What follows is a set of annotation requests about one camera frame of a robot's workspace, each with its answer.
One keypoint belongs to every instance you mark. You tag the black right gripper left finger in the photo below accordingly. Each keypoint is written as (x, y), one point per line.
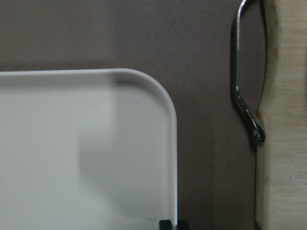
(165, 225)

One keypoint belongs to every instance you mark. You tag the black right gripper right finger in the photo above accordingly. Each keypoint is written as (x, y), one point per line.
(182, 225)

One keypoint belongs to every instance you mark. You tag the cream rabbit print tray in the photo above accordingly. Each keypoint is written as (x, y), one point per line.
(92, 149)

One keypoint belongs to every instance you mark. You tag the bamboo board with metal handle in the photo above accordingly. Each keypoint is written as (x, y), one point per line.
(279, 128)

